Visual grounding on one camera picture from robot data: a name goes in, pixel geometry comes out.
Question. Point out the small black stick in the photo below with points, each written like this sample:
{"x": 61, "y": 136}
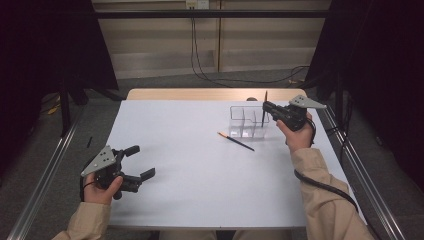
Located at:
{"x": 89, "y": 141}

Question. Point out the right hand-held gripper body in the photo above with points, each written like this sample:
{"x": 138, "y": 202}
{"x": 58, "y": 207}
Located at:
{"x": 293, "y": 116}

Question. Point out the wooden table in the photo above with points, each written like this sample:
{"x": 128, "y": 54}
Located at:
{"x": 200, "y": 94}

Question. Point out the white table sheet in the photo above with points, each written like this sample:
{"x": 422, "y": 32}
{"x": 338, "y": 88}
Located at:
{"x": 206, "y": 193}

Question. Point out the clear acrylic pen holder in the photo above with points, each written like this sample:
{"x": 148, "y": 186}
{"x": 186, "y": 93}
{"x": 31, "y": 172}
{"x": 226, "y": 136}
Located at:
{"x": 243, "y": 130}

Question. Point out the black horizontal bar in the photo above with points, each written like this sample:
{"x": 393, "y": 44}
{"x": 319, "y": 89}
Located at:
{"x": 150, "y": 14}

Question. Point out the person's right hand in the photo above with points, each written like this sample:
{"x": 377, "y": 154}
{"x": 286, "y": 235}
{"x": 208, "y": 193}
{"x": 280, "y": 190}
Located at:
{"x": 298, "y": 140}

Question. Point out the aluminium floor rail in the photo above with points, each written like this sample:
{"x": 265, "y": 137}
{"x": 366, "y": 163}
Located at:
{"x": 383, "y": 213}
{"x": 40, "y": 190}

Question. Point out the black metal stand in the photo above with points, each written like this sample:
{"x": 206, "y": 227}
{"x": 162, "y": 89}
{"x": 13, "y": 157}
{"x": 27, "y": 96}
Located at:
{"x": 65, "y": 110}

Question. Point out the person's left hand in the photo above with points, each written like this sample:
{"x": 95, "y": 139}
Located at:
{"x": 96, "y": 196}

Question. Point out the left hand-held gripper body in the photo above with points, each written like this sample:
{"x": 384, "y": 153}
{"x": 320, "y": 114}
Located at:
{"x": 106, "y": 166}

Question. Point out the black curtain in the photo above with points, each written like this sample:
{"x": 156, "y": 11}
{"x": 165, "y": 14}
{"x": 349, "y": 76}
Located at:
{"x": 33, "y": 50}
{"x": 383, "y": 50}

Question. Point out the black pencil with orange end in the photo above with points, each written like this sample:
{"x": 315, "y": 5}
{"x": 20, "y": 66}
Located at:
{"x": 238, "y": 142}
{"x": 265, "y": 98}

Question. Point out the white wall socket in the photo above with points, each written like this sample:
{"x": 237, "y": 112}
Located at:
{"x": 196, "y": 4}

